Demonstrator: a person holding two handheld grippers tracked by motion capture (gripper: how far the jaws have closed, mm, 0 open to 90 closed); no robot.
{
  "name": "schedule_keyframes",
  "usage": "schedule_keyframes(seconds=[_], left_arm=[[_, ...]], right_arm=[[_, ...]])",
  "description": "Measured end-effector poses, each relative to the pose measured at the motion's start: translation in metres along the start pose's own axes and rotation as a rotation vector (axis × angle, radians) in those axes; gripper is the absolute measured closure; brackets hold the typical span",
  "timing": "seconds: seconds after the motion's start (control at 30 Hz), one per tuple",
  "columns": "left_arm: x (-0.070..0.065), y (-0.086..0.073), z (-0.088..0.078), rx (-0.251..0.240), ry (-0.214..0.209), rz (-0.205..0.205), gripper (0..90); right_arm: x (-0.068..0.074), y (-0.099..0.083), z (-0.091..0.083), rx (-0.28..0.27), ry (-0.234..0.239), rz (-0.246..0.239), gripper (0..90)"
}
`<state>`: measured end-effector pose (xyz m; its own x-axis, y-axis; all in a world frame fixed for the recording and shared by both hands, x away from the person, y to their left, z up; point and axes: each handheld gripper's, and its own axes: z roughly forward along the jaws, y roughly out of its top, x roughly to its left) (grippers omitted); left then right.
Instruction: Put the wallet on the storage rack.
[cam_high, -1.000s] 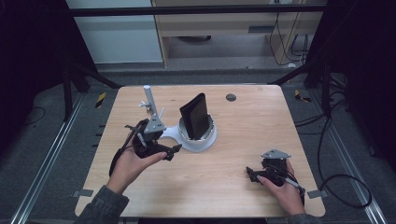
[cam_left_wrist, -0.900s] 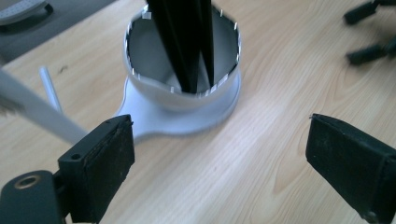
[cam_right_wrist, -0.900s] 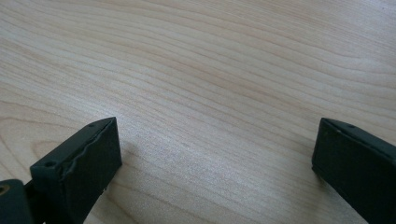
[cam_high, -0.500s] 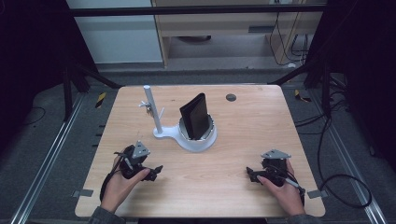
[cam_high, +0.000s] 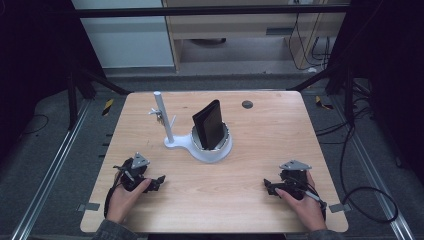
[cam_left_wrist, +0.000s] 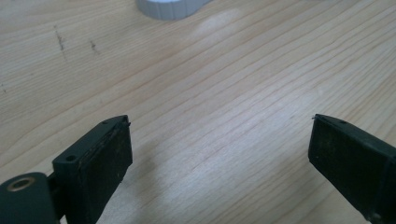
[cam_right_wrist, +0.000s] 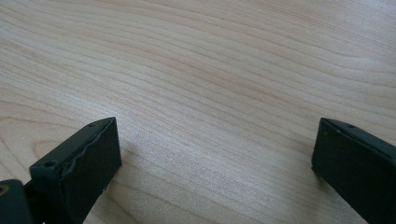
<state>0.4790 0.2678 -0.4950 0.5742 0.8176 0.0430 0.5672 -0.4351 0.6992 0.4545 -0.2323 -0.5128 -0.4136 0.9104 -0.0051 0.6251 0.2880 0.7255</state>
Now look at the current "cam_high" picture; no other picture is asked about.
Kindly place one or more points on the person's left hand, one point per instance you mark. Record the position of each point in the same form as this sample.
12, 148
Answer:
125, 201

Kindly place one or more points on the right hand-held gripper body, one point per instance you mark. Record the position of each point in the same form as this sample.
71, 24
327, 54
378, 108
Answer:
293, 178

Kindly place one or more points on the black metal stand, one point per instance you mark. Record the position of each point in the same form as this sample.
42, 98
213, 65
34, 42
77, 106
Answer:
348, 96
71, 96

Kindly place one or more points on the white cabinet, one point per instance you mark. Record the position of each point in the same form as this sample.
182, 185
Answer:
126, 43

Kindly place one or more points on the grey tape strip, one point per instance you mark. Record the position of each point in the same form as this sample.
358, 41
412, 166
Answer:
89, 206
340, 208

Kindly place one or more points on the grey table grommet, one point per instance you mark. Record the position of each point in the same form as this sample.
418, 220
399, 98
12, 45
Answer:
247, 104

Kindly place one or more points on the yellow black striped tape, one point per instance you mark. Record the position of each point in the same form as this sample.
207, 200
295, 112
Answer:
322, 103
107, 106

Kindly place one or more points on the black curtain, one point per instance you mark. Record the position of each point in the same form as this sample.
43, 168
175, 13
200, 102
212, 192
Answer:
33, 50
390, 66

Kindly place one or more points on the white key holder stand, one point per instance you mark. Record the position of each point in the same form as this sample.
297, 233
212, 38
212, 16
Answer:
168, 133

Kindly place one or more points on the black horizontal bar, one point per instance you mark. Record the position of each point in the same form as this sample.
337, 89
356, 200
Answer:
200, 11

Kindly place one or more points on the white bowl silver rim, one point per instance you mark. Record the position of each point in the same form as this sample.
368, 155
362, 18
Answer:
225, 140

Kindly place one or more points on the person's right hand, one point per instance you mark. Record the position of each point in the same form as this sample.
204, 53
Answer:
306, 208

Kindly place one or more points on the metal floor rail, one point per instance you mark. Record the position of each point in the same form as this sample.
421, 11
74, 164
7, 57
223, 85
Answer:
376, 180
46, 180

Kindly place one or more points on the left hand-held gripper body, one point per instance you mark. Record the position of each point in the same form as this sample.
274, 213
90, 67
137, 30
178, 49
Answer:
133, 173

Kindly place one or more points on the light wooden desk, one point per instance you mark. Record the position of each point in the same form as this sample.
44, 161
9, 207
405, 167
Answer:
233, 25

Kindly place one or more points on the black wallet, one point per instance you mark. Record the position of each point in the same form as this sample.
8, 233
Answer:
209, 125

